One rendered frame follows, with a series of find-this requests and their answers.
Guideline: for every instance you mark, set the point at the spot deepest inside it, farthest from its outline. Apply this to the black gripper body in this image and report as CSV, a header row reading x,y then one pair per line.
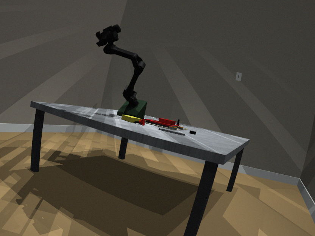
x,y
110,30

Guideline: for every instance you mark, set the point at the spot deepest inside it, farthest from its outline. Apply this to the yellow flat rectangular block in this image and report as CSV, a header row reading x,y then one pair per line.
x,y
130,118

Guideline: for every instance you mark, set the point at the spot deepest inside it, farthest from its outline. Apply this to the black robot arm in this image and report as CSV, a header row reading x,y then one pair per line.
x,y
138,64

